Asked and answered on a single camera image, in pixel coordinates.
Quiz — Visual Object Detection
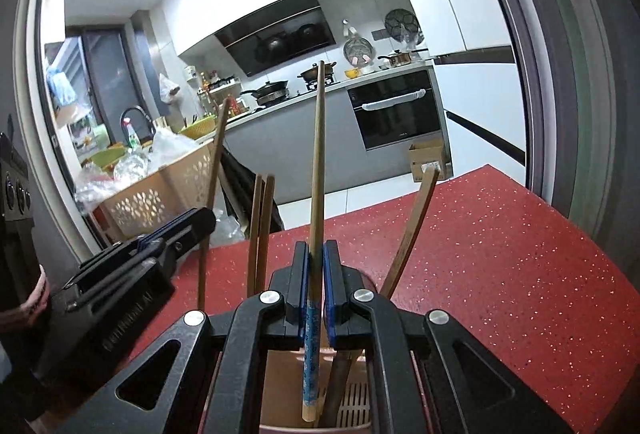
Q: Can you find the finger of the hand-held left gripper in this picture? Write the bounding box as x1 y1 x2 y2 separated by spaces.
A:
135 209 198 245
150 208 217 265

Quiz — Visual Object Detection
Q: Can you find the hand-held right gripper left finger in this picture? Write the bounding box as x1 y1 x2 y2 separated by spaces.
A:
55 241 310 434

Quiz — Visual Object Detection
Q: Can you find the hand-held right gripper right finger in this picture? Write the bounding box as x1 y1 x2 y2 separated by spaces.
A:
322 240 576 434

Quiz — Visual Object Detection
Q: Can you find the beige plastic utensil holder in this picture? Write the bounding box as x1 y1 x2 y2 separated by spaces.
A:
209 264 423 434

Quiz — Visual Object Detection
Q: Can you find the blue patterned wooden chopstick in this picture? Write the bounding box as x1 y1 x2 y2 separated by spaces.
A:
301 60 326 426

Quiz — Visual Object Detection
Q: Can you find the person's left hand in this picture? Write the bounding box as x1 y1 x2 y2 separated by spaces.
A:
0 266 51 331

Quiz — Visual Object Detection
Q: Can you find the beige flower-cutout storage cart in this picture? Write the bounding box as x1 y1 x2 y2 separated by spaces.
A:
97 141 223 242

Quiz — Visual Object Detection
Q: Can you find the clear plastic bags pile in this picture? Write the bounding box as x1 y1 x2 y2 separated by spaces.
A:
75 129 201 215

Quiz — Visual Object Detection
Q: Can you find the green plastic basin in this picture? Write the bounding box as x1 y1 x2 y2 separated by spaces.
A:
82 149 126 171

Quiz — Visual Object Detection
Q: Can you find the dish soap bottle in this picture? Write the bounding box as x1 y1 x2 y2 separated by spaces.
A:
122 118 143 149

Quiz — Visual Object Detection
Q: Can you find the green colander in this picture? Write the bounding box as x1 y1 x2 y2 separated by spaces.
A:
177 116 221 139

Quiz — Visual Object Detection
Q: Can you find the black kitchen faucet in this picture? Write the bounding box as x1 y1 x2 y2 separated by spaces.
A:
120 106 157 139

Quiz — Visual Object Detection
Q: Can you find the white hanging plastic bag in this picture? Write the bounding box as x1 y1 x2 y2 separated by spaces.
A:
159 74 182 104

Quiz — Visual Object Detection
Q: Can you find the grey kitchen counter cabinet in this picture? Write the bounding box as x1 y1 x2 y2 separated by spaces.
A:
222 64 451 207

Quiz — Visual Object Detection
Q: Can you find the condiment bottle rack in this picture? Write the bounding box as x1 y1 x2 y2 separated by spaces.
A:
200 71 241 115

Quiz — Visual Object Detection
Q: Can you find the cardboard box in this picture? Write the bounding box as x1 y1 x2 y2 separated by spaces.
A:
408 139 453 185

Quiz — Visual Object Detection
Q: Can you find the black wok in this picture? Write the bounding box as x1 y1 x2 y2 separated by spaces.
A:
240 80 291 107

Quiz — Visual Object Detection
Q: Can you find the black built-in oven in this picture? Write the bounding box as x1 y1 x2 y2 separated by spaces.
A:
346 70 448 152

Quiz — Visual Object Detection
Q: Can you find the dark cooking pot with lid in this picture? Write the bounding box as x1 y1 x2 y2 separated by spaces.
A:
297 61 338 87

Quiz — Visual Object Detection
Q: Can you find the black range hood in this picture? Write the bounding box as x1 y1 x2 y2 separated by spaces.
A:
214 0 337 78

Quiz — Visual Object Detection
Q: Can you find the round silver steamer rack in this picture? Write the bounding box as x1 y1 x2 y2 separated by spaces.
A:
343 36 375 67

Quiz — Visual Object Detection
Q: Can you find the small steel saucepan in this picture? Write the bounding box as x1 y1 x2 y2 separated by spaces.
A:
377 48 431 67

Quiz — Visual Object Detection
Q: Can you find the round dark hanging trivet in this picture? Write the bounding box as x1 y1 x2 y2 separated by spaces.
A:
384 8 423 49

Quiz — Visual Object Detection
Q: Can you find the white refrigerator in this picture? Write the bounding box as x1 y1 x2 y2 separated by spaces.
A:
387 0 528 195

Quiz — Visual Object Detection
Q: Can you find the grey sliding door frame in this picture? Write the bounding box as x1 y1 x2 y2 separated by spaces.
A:
12 0 616 259

